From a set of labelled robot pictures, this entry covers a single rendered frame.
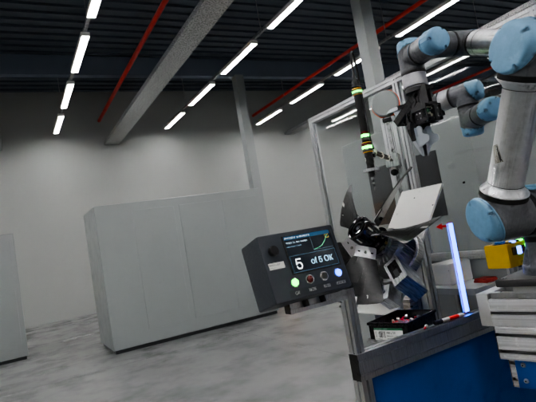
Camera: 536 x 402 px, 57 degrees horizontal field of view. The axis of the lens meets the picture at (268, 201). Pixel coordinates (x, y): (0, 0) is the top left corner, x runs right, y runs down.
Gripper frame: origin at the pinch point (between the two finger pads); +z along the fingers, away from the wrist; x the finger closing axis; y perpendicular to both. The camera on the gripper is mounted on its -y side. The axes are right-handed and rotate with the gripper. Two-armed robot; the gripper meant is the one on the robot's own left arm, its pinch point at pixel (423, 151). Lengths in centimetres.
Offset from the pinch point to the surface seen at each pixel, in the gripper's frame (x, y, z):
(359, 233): 19, -58, 23
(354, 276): 9, -54, 40
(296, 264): -48, -8, 27
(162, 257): 105, -590, 25
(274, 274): -56, -8, 28
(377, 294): 10, -44, 48
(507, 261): 46, -10, 42
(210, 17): 197, -496, -302
